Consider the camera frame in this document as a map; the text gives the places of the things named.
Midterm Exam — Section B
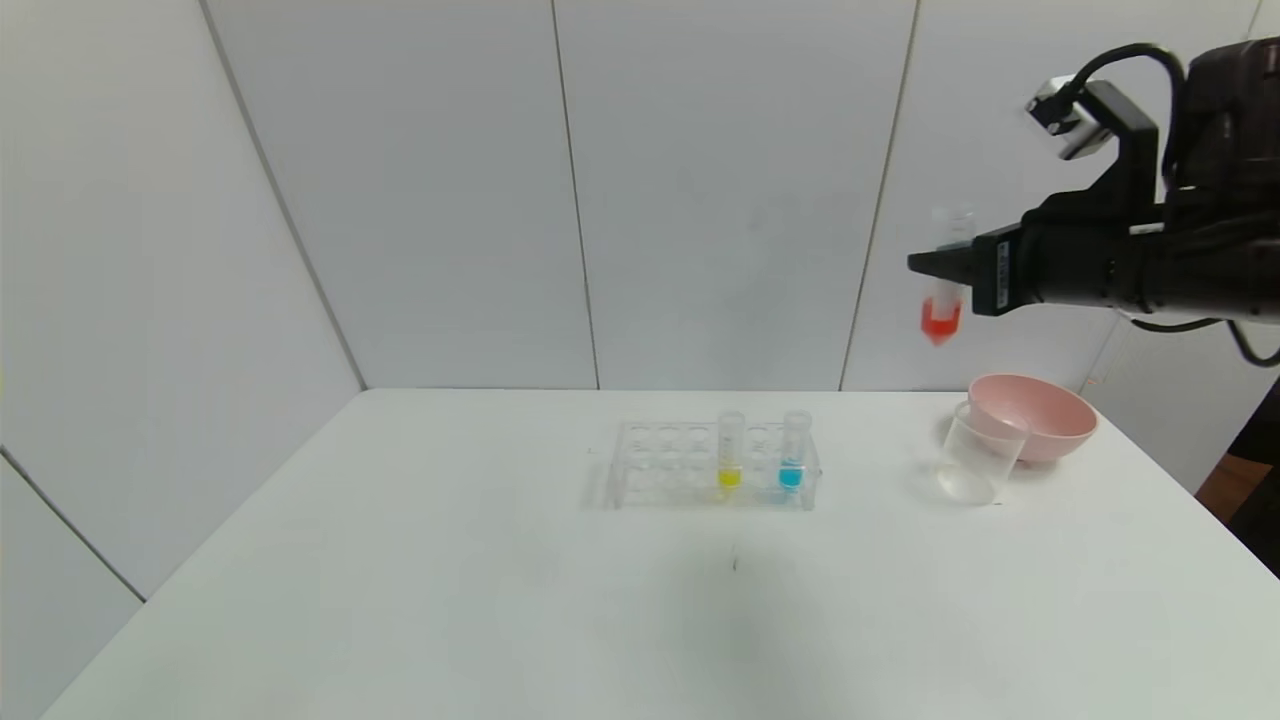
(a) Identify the clear acrylic test tube rack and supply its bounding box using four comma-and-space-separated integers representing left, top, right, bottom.
585, 418, 824, 513

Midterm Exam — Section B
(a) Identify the clear plastic measuring cup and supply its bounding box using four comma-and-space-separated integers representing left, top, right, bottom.
934, 400, 1030, 508

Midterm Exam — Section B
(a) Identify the test tube with yellow pigment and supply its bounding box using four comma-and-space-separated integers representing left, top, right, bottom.
716, 410, 746, 492

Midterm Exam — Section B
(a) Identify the thin black camera cable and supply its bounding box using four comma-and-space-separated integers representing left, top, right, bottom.
1064, 42, 1280, 370

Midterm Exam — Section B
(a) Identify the dark furniture beside table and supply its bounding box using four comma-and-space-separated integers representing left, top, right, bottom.
1195, 375, 1280, 581

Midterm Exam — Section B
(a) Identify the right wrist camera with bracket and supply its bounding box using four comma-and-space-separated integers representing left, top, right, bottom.
1024, 77, 1162, 203

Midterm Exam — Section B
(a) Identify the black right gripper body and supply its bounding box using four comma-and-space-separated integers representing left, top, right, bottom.
970, 191, 1163, 317

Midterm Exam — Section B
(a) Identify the test tube with red pigment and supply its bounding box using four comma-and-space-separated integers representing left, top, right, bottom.
919, 204, 977, 347

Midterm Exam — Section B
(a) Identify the pink bowl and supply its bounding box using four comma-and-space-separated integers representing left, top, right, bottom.
967, 374, 1100, 466

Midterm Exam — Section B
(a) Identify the test tube with blue pigment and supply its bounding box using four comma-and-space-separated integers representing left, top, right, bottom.
780, 410, 811, 492

